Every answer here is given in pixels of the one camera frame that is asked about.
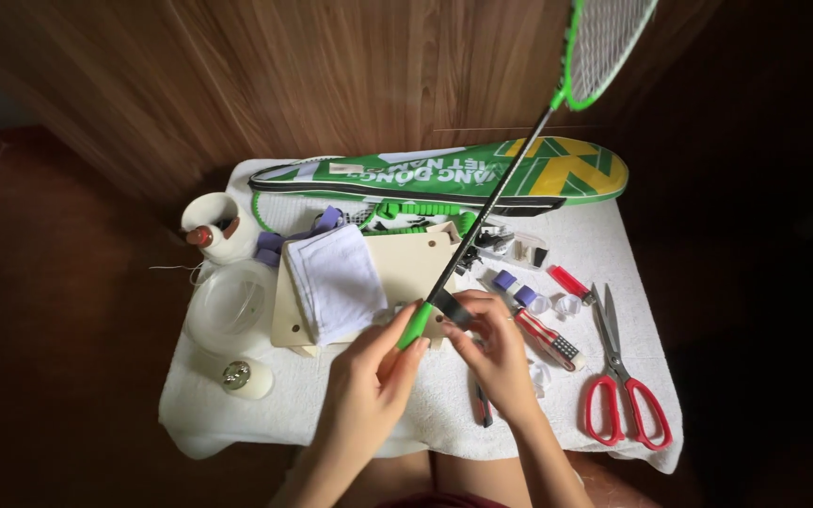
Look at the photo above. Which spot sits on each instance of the person's left hand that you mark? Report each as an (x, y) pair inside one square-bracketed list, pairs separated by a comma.
[(364, 395)]

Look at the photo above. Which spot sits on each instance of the person's right hand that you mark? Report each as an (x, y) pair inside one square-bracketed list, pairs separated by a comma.
[(502, 367)]

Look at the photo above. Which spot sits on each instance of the black grip tape strip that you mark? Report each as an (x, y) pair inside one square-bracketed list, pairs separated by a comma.
[(452, 309)]

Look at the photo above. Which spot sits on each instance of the crumpled clear plastic wrap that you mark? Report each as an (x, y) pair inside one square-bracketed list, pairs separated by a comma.
[(539, 377)]

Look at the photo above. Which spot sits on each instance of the black red pen tool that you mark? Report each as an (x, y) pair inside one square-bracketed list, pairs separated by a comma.
[(483, 406)]

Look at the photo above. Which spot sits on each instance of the white towel table cover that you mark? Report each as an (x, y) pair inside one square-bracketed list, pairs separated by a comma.
[(406, 409)]

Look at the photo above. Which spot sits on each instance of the red white utility knife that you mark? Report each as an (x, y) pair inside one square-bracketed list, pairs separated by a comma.
[(549, 340)]

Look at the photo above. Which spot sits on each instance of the purple grip tape roll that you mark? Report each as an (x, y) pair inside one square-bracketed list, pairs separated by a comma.
[(525, 296), (504, 280)]

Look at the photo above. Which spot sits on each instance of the white grip tape roll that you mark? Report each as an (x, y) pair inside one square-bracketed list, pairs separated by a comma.
[(567, 305)]

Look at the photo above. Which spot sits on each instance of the red lighter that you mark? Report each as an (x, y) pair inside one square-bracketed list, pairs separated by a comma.
[(570, 284)]

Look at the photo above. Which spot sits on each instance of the black clamp tool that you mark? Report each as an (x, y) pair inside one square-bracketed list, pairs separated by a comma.
[(467, 258)]

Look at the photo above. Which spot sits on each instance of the person's legs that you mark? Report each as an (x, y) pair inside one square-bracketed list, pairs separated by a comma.
[(442, 480)]

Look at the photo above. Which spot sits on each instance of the folded white cloth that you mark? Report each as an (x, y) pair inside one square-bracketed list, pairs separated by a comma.
[(336, 282)]

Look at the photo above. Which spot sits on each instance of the small white bottle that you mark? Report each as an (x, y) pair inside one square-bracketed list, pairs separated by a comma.
[(245, 377)]

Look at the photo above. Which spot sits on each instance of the clear plastic parts box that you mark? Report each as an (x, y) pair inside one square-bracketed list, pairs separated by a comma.
[(516, 247)]

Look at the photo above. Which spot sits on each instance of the wooden board jig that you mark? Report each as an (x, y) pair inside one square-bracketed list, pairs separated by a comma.
[(406, 268)]

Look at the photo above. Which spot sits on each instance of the purple grip strip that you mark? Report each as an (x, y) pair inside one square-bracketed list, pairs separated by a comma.
[(293, 240)]

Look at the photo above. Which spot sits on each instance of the green white badminton racket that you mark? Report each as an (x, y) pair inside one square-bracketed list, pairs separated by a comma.
[(371, 211)]

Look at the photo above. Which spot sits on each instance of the green racket cover bag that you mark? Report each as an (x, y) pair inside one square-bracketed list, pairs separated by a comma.
[(442, 173)]

